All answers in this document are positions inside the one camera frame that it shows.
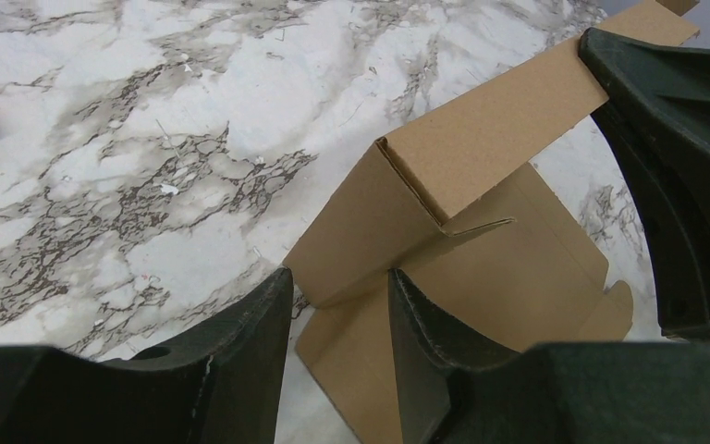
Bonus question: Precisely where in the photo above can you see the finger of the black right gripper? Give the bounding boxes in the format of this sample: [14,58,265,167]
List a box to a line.
[578,28,710,340]

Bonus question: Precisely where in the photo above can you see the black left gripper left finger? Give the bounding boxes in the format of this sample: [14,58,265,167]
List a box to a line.
[0,268,294,443]

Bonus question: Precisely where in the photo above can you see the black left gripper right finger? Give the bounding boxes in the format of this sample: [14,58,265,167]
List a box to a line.
[388,269,710,443]

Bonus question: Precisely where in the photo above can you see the brown cardboard box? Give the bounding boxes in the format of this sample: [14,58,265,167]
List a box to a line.
[282,0,701,444]

